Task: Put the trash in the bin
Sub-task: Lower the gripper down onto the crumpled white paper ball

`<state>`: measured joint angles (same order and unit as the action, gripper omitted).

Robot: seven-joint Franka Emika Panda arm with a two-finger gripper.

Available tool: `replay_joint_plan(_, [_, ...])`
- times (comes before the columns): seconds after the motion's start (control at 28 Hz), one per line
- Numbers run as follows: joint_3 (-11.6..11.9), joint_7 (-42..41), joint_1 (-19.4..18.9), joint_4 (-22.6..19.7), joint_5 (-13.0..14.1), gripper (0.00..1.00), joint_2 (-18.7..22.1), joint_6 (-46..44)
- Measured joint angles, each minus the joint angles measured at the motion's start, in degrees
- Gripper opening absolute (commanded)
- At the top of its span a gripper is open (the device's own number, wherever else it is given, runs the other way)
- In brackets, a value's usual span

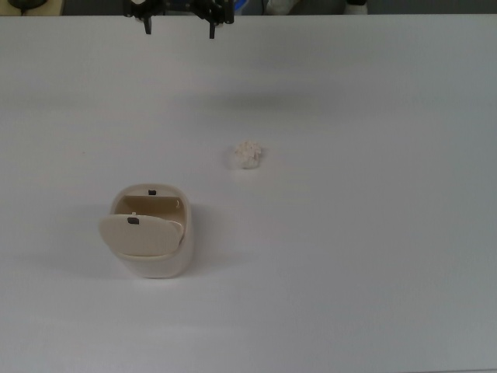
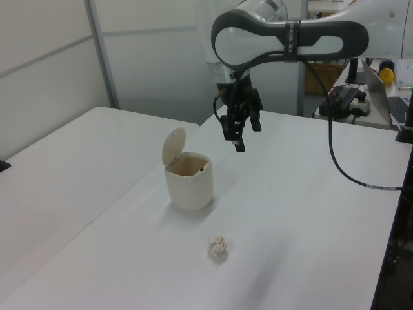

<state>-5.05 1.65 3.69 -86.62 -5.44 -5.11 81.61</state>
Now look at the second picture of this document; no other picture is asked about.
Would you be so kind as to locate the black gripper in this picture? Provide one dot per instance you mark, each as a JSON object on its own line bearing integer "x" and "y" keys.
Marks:
{"x": 240, "y": 92}

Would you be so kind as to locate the white paper ball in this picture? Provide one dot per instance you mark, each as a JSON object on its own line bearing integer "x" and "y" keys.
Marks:
{"x": 218, "y": 247}

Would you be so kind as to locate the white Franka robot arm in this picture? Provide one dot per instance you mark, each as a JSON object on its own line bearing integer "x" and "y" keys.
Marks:
{"x": 245, "y": 35}

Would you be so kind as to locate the small white lidded bin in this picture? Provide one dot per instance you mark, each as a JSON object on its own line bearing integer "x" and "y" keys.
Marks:
{"x": 190, "y": 190}

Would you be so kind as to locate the brown cardboard box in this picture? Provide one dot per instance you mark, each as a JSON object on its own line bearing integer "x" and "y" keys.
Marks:
{"x": 322, "y": 77}

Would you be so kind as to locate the black electronic control box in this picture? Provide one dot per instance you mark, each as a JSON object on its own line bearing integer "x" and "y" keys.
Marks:
{"x": 345, "y": 97}

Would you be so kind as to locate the grey emergency stop button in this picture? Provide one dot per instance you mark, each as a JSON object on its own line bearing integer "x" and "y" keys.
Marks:
{"x": 362, "y": 104}

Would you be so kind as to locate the black monitor stand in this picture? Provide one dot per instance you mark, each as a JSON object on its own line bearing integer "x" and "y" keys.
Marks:
{"x": 354, "y": 72}

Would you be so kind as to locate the silver open laptop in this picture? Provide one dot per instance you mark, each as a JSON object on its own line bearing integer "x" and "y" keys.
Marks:
{"x": 377, "y": 93}

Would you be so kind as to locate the yellow ball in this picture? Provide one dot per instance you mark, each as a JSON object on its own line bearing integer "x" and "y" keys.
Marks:
{"x": 386, "y": 76}

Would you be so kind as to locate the black table clamp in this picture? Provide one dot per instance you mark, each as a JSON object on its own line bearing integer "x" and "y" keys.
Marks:
{"x": 4, "y": 165}

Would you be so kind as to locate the grey partition post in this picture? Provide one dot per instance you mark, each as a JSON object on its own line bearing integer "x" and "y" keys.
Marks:
{"x": 104, "y": 58}

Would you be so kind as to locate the black clamped mount pole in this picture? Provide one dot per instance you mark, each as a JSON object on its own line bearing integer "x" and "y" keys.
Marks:
{"x": 408, "y": 126}

